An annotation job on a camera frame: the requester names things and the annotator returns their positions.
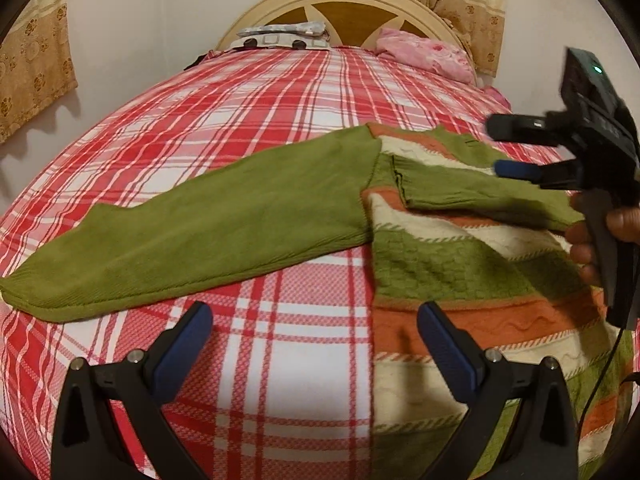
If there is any grey patterned pillow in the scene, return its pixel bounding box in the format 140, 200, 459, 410
235, 20, 331, 52

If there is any green striped knit sweater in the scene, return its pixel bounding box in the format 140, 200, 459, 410
0, 124, 636, 480

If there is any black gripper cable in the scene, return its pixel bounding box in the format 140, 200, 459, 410
575, 325, 640, 441

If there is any bed with red plaid sheet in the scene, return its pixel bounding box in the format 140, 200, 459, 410
0, 45, 640, 480

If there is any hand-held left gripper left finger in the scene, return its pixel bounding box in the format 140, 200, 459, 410
50, 301, 215, 480

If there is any dark object beside bed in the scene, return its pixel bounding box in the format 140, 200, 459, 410
184, 52, 221, 72

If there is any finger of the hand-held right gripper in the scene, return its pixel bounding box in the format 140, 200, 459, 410
487, 112, 563, 147
492, 157, 583, 192

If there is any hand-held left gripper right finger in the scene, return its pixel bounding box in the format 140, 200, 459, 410
417, 301, 581, 480

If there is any cream wooden headboard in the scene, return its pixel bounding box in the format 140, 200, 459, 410
216, 0, 473, 61

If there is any beige floral curtain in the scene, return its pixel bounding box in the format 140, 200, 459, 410
0, 0, 78, 143
299, 0, 508, 78

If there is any person's right hand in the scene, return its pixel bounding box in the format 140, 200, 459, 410
564, 192, 640, 288

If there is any pink pillow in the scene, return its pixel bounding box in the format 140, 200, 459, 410
375, 27, 476, 86

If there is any pink cloth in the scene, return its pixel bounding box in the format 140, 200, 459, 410
481, 85, 512, 111

